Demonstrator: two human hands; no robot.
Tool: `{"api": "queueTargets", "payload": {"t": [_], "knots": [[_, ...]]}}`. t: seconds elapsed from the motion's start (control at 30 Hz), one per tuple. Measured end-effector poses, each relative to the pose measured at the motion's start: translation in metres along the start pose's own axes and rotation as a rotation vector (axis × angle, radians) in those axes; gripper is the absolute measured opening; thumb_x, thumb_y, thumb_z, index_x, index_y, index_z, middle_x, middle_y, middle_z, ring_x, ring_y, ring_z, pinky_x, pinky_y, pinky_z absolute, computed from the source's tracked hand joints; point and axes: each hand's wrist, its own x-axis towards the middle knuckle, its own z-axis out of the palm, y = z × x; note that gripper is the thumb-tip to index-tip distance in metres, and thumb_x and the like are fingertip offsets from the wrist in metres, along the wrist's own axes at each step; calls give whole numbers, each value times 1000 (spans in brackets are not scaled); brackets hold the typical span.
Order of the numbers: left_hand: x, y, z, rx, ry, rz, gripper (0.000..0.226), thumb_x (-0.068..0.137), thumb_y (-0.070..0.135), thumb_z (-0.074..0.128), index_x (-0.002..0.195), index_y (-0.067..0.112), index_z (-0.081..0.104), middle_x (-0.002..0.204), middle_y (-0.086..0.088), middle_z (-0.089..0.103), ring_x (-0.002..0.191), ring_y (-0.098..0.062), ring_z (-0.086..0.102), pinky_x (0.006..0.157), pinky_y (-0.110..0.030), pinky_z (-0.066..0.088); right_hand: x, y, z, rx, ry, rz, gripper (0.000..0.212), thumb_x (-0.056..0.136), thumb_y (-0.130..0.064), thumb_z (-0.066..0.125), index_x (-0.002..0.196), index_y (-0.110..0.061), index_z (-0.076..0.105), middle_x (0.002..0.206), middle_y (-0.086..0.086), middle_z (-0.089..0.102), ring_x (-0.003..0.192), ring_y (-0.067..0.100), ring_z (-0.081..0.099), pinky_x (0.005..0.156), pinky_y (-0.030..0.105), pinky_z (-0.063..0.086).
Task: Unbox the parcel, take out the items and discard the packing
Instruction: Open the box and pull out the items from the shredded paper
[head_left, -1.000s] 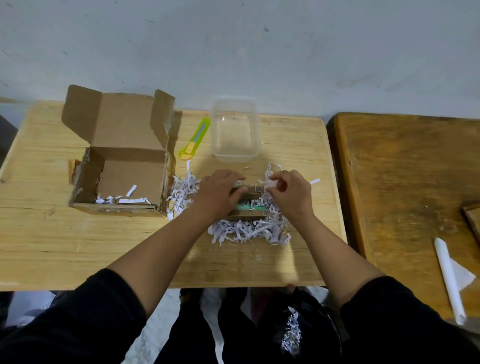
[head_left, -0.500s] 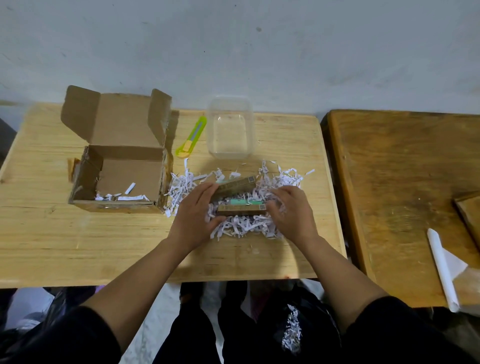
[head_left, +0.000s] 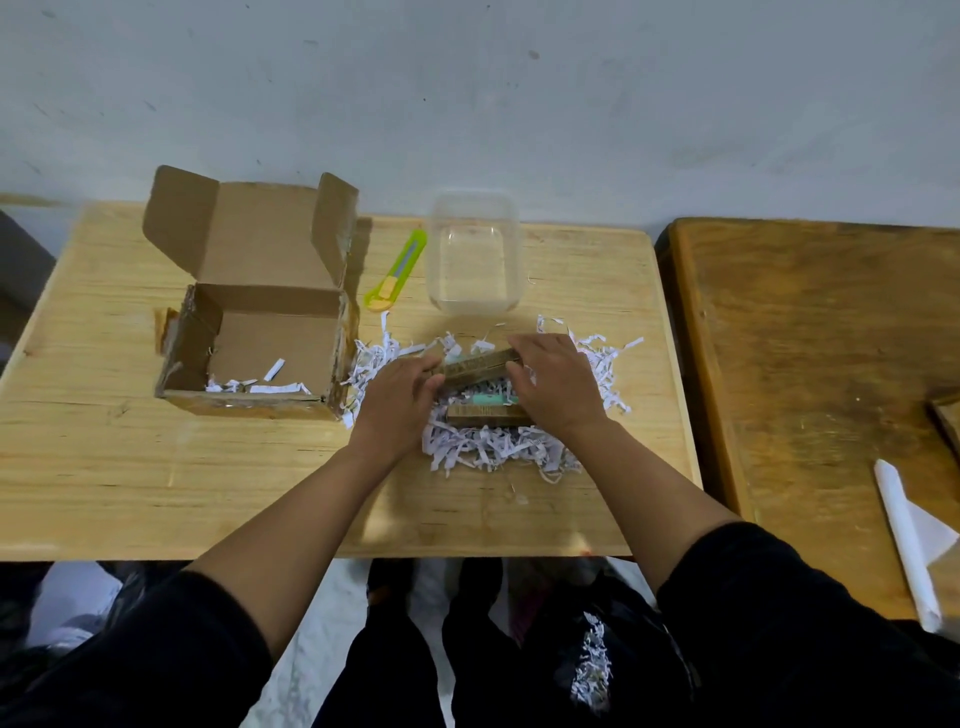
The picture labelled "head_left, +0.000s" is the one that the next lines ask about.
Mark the person's right hand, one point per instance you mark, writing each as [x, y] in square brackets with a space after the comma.
[559, 386]

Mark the person's left hand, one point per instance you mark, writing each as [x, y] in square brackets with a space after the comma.
[394, 409]

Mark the green bottle item brown card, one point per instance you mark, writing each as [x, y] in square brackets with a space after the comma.
[480, 415]
[476, 367]

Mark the white shredded paper filler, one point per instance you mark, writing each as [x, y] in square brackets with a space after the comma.
[487, 446]
[592, 667]

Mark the yellow-green utility knife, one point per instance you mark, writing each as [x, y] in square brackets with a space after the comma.
[401, 266]

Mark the brown taped cardboard box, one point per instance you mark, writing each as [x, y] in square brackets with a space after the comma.
[262, 240]

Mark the person's right forearm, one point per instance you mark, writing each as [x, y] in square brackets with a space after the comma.
[645, 495]

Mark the person's left forearm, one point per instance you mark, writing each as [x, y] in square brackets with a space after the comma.
[300, 540]

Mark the person's left black sandal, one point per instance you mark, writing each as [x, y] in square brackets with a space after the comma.
[390, 589]

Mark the person's black sandal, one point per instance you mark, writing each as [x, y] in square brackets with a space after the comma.
[472, 589]
[390, 589]

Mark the person's right black sandal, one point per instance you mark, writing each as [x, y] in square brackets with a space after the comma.
[472, 589]

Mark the person's left leg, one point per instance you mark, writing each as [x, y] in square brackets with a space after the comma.
[382, 675]

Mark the person's leg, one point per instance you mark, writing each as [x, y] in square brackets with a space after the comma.
[487, 675]
[382, 675]

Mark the person's right leg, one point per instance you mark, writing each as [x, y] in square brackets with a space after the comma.
[487, 675]

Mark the person's black right sleeve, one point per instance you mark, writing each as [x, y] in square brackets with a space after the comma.
[795, 637]

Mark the person's black sleeve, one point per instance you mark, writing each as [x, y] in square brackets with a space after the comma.
[795, 637]
[150, 660]

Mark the person's black left sleeve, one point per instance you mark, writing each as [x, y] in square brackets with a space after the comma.
[150, 660]

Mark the clear plastic container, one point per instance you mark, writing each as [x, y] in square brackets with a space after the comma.
[472, 262]

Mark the dark wooden side table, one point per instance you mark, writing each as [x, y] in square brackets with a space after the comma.
[810, 337]

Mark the glossy black bin liner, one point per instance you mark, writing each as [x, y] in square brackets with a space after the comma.
[547, 660]

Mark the white rolled paper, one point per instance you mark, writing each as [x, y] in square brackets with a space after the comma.
[904, 532]

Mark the white plastic bag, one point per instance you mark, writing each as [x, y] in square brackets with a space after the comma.
[71, 600]

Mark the small wooden board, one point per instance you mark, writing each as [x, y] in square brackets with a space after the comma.
[951, 420]

